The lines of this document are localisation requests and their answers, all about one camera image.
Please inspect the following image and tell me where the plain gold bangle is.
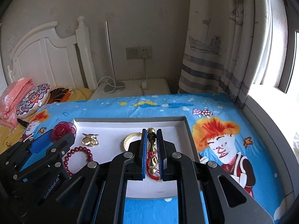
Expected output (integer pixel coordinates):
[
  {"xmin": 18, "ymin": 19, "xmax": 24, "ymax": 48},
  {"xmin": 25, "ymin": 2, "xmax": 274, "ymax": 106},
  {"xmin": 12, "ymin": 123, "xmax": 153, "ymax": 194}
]
[{"xmin": 123, "ymin": 133, "xmax": 142, "ymax": 151}]

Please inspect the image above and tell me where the red cord gold bead bracelet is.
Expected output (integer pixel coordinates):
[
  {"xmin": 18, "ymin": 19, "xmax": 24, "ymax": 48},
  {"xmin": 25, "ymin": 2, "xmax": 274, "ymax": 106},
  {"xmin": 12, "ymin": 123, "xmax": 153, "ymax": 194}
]
[{"xmin": 146, "ymin": 151, "xmax": 163, "ymax": 182}]

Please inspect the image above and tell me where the red rose brooch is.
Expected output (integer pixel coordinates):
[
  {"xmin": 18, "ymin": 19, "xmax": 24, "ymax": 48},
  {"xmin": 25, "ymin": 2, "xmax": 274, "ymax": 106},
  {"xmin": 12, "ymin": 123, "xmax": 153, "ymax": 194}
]
[{"xmin": 51, "ymin": 121, "xmax": 76, "ymax": 143}]

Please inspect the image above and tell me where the dark red bead bracelet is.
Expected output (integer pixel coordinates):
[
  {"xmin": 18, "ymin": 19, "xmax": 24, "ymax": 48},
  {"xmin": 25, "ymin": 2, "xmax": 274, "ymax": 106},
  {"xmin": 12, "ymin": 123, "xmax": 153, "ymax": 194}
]
[{"xmin": 63, "ymin": 146, "xmax": 94, "ymax": 177}]

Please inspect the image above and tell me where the gold bamboo pearl bangle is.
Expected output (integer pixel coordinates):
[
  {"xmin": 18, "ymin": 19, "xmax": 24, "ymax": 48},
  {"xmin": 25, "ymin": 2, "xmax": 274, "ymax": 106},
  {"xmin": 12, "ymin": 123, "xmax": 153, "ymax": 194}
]
[{"xmin": 147, "ymin": 127, "xmax": 158, "ymax": 175}]

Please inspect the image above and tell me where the yellow bed sheet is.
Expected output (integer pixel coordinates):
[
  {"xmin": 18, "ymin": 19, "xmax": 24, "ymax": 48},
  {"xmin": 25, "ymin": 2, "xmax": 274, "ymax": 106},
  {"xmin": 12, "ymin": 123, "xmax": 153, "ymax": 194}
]
[{"xmin": 1, "ymin": 86, "xmax": 93, "ymax": 153}]

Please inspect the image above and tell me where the round patterned cushion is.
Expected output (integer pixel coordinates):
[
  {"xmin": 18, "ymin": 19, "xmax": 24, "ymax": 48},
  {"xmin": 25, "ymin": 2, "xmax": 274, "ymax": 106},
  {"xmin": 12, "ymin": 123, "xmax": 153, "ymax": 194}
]
[{"xmin": 16, "ymin": 83, "xmax": 51, "ymax": 119}]

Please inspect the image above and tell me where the grey shallow cardboard tray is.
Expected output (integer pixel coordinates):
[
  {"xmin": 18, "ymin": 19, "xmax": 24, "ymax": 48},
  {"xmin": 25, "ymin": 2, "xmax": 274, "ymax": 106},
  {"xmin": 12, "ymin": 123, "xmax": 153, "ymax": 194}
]
[{"xmin": 72, "ymin": 116, "xmax": 199, "ymax": 199}]

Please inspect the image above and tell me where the white nightstand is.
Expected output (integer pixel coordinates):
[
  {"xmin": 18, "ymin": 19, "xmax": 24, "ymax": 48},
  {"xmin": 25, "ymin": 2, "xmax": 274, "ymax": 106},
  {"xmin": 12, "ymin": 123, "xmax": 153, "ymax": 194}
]
[{"xmin": 90, "ymin": 78, "xmax": 170, "ymax": 100}]

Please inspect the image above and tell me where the black orange fan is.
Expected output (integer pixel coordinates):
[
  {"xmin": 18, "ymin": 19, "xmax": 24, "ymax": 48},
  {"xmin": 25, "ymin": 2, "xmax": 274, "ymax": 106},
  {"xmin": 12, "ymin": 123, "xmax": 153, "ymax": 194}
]
[{"xmin": 47, "ymin": 88, "xmax": 71, "ymax": 104}]

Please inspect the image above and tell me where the pink folded blanket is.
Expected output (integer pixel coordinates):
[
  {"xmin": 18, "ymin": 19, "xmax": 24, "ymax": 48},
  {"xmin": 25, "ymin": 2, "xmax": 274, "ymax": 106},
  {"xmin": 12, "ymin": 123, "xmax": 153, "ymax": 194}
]
[{"xmin": 0, "ymin": 77, "xmax": 33, "ymax": 128}]

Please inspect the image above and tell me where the silver floor lamp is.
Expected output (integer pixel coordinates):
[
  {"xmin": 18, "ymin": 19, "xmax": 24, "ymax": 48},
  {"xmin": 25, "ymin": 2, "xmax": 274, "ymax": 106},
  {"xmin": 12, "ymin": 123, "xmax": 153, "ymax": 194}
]
[{"xmin": 104, "ymin": 21, "xmax": 126, "ymax": 94}]

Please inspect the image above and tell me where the blue cartoon print tablecloth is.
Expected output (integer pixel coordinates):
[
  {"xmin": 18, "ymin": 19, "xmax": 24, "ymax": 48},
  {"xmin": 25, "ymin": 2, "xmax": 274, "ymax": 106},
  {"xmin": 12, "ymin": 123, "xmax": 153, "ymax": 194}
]
[{"xmin": 25, "ymin": 94, "xmax": 286, "ymax": 223}]

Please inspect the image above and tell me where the white wooden headboard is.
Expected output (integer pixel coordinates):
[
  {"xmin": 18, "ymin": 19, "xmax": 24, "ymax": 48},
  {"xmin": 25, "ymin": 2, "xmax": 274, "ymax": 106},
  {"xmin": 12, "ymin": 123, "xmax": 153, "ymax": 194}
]
[{"xmin": 7, "ymin": 16, "xmax": 97, "ymax": 91}]

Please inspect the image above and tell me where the ship print curtain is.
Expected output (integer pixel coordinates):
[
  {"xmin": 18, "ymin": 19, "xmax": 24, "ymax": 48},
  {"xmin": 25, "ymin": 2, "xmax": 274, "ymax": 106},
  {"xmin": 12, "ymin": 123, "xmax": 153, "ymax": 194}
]
[{"xmin": 178, "ymin": 0, "xmax": 270, "ymax": 108}]

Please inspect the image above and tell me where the white charger with cable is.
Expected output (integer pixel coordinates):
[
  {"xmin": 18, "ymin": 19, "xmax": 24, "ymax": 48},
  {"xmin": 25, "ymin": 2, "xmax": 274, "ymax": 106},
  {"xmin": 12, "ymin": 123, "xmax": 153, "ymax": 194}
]
[{"xmin": 141, "ymin": 49, "xmax": 148, "ymax": 90}]

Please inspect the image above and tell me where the wall socket panel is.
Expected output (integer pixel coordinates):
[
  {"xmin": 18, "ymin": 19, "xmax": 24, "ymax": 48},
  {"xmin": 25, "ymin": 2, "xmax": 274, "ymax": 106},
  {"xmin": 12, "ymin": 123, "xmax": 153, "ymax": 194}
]
[{"xmin": 126, "ymin": 46, "xmax": 152, "ymax": 60}]

